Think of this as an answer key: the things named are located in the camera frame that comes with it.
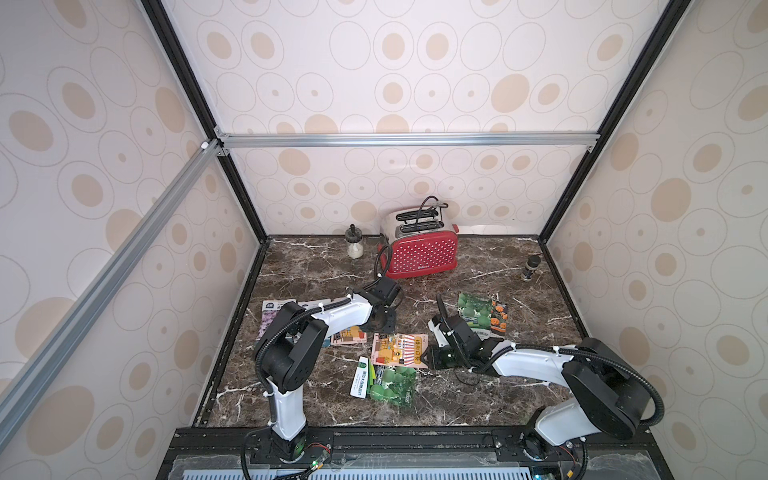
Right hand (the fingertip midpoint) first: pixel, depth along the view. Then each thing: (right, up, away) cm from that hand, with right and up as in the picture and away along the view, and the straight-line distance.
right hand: (431, 355), depth 88 cm
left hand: (-11, +8, +5) cm, 14 cm away
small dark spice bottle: (+36, +28, +12) cm, 47 cm away
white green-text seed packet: (+16, +12, +9) cm, 22 cm away
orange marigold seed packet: (-24, +5, +4) cm, 25 cm away
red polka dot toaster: (-3, +35, +7) cm, 35 cm away
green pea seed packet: (-12, -7, -5) cm, 14 cm away
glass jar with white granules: (-25, +36, +18) cm, 48 cm away
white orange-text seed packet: (-9, +1, +1) cm, 9 cm away
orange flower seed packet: (+23, +10, +9) cm, 27 cm away
